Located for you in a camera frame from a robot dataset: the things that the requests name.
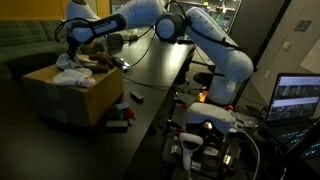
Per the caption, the white VR controller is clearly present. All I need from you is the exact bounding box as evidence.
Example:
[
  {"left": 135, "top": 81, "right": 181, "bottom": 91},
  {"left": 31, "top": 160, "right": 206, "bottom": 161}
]
[{"left": 178, "top": 132, "right": 205, "bottom": 172}]

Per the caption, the black electronics box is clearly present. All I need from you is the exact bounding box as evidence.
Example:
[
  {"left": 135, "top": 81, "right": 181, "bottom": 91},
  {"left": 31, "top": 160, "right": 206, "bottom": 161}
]
[{"left": 199, "top": 121, "right": 242, "bottom": 169}]

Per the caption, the white VR headset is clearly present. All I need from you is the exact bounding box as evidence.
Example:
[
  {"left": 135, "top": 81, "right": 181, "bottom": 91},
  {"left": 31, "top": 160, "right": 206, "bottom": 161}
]
[{"left": 184, "top": 102, "right": 239, "bottom": 135}]

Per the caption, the green plaid sofa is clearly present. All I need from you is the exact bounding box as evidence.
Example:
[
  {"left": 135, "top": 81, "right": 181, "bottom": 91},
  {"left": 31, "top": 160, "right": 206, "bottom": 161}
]
[{"left": 0, "top": 18, "right": 101, "bottom": 81}]

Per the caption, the grey wall sign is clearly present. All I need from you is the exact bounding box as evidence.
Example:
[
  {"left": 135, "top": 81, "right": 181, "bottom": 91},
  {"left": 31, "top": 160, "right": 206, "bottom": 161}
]
[{"left": 293, "top": 19, "right": 313, "bottom": 33}]

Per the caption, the brown plush toy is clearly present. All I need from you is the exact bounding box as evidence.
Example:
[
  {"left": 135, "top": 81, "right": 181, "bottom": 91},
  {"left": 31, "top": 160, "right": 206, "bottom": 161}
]
[{"left": 87, "top": 50, "right": 125, "bottom": 70}]

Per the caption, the red ball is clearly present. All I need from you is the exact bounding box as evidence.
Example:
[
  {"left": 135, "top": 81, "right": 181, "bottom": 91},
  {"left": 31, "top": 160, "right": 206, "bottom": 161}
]
[{"left": 122, "top": 107, "right": 137, "bottom": 122}]

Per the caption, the white crumpled cloth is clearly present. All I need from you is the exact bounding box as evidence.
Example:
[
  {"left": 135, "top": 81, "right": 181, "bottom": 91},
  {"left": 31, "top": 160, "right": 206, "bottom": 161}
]
[{"left": 52, "top": 67, "right": 94, "bottom": 87}]

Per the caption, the operator laptop with lit screen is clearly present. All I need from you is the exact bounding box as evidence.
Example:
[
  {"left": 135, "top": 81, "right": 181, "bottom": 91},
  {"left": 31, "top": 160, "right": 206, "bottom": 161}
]
[{"left": 265, "top": 72, "right": 320, "bottom": 161}]

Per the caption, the white thick cable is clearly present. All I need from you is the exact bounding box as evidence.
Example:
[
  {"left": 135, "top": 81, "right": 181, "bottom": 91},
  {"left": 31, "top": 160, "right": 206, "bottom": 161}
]
[{"left": 238, "top": 130, "right": 261, "bottom": 180}]

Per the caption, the white wall sheet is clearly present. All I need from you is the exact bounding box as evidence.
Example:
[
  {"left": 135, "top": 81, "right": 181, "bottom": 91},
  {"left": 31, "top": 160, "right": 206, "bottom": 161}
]
[{"left": 299, "top": 47, "right": 320, "bottom": 75}]

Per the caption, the black stereo camera bar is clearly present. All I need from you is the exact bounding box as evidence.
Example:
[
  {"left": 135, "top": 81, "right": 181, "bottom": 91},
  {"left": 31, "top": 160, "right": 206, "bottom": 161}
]
[{"left": 176, "top": 38, "right": 196, "bottom": 46}]

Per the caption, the dark green item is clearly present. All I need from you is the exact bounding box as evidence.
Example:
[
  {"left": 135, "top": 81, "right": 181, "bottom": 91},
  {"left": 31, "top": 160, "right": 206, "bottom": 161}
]
[{"left": 105, "top": 108, "right": 125, "bottom": 121}]

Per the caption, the blue cloth item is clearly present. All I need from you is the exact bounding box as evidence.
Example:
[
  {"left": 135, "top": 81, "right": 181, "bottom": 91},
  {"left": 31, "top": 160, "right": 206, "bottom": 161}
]
[{"left": 114, "top": 101, "right": 131, "bottom": 111}]

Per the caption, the black slanted pole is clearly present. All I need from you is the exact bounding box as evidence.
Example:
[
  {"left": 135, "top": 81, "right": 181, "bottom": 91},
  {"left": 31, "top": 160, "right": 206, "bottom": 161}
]
[{"left": 231, "top": 0, "right": 294, "bottom": 108}]

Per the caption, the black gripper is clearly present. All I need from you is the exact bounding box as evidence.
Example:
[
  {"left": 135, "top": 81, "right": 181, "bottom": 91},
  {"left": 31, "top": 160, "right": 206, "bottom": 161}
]
[{"left": 66, "top": 34, "right": 81, "bottom": 62}]

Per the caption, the large cardboard box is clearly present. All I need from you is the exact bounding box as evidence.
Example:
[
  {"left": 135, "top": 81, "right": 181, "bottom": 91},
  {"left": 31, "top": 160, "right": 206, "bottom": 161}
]
[{"left": 21, "top": 54, "right": 125, "bottom": 129}]

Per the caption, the small pink item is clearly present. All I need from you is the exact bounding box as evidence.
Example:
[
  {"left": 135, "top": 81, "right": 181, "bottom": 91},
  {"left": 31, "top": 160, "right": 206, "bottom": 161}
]
[{"left": 77, "top": 76, "right": 97, "bottom": 89}]

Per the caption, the thin black table cable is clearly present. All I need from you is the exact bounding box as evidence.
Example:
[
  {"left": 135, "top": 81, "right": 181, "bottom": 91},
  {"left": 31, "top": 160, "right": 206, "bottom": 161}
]
[{"left": 122, "top": 76, "right": 172, "bottom": 90}]

